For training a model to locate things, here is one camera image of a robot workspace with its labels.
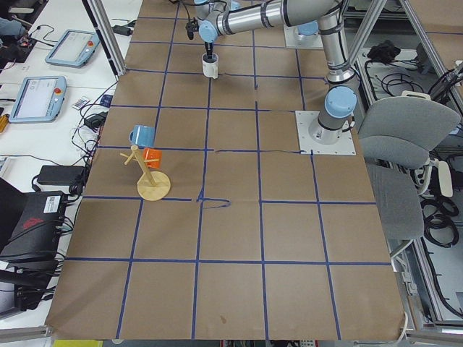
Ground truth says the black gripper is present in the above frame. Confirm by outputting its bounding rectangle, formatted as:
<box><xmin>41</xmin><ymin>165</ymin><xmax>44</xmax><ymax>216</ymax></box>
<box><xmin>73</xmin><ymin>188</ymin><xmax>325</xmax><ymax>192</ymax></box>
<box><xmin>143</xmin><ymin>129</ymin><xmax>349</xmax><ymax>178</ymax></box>
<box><xmin>205</xmin><ymin>42</ymin><xmax>213</xmax><ymax>61</ymax></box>

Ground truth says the white ribbed mug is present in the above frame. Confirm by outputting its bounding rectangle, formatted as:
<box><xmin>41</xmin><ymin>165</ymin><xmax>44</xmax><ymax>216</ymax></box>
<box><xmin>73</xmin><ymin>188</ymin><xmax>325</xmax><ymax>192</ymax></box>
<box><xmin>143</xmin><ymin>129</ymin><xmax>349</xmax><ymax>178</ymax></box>
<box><xmin>202</xmin><ymin>53</ymin><xmax>218</xmax><ymax>79</ymax></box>

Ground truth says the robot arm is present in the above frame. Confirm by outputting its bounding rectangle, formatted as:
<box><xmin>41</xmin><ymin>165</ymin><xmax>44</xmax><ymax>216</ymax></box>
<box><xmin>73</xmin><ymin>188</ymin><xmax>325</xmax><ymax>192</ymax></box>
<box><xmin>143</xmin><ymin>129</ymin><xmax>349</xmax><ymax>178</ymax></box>
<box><xmin>296</xmin><ymin>20</ymin><xmax>319</xmax><ymax>40</ymax></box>
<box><xmin>185</xmin><ymin>0</ymin><xmax>357</xmax><ymax>143</ymax></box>

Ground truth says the blue mug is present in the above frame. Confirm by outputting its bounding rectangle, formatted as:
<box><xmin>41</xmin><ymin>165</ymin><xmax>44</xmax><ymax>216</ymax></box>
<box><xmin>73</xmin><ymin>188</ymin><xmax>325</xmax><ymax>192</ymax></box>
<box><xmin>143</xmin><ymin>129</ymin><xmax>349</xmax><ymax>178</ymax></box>
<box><xmin>129</xmin><ymin>124</ymin><xmax>156</xmax><ymax>147</ymax></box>

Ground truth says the orange mug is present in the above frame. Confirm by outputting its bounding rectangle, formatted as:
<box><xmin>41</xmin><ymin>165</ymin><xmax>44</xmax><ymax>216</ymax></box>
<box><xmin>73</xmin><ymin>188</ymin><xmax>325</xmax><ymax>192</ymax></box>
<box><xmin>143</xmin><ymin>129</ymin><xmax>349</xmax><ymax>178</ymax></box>
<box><xmin>143</xmin><ymin>147</ymin><xmax>162</xmax><ymax>169</ymax></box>

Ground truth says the upper teach pendant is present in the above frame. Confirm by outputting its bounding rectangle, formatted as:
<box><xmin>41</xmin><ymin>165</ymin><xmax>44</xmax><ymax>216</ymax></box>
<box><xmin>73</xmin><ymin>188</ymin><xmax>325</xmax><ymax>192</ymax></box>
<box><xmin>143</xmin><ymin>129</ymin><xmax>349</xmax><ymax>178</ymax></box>
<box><xmin>45</xmin><ymin>29</ymin><xmax>100</xmax><ymax>68</ymax></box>

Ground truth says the teach pendant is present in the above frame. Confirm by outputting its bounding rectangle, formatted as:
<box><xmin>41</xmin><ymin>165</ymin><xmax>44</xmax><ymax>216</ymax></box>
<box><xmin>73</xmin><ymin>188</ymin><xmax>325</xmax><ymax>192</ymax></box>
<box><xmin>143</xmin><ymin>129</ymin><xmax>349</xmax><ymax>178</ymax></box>
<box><xmin>9</xmin><ymin>76</ymin><xmax>67</xmax><ymax>124</ymax></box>
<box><xmin>45</xmin><ymin>29</ymin><xmax>100</xmax><ymax>68</ymax></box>

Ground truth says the small remote control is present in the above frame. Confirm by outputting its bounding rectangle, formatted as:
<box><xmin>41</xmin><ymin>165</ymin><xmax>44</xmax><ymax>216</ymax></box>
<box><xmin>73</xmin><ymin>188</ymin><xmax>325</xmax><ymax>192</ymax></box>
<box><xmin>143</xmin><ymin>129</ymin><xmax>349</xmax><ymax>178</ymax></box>
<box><xmin>72</xmin><ymin>96</ymin><xmax>90</xmax><ymax>110</ymax></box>

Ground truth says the lower teach pendant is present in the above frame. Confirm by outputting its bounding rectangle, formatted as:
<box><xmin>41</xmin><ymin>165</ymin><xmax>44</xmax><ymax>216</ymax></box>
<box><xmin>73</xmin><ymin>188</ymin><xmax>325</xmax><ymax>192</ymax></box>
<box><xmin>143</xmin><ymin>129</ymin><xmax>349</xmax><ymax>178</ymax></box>
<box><xmin>9</xmin><ymin>76</ymin><xmax>67</xmax><ymax>124</ymax></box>

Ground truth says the black power adapter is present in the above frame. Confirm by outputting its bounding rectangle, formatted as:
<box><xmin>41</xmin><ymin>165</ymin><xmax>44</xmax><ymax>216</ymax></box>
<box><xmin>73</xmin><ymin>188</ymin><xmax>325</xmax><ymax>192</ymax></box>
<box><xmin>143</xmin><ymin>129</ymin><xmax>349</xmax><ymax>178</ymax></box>
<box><xmin>31</xmin><ymin>166</ymin><xmax>85</xmax><ymax>195</ymax></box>

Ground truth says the grey office chair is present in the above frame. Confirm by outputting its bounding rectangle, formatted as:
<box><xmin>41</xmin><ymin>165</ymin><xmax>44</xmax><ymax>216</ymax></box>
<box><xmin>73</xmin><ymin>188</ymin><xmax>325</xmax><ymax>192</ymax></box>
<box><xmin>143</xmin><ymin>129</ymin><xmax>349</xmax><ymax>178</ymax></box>
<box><xmin>358</xmin><ymin>92</ymin><xmax>461</xmax><ymax>257</ymax></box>

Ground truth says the black computer box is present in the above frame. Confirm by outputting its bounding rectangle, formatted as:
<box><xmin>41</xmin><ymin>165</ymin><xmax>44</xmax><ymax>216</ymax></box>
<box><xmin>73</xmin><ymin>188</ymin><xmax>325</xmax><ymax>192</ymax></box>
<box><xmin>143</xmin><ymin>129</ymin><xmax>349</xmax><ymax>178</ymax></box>
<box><xmin>1</xmin><ymin>179</ymin><xmax>72</xmax><ymax>318</ymax></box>

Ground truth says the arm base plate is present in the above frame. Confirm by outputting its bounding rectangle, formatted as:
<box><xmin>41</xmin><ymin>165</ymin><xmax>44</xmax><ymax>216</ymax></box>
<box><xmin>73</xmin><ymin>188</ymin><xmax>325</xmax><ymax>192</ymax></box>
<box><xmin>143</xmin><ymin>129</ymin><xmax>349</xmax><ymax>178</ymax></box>
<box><xmin>295</xmin><ymin>111</ymin><xmax>356</xmax><ymax>155</ymax></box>
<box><xmin>284</xmin><ymin>25</ymin><xmax>323</xmax><ymax>50</ymax></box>

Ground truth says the aluminium frame post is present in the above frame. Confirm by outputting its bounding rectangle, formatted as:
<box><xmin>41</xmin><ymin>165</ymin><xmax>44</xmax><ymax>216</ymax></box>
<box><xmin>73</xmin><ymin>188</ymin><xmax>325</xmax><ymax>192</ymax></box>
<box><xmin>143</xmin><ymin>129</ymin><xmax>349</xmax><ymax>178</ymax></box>
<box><xmin>82</xmin><ymin>0</ymin><xmax>127</xmax><ymax>77</ymax></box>

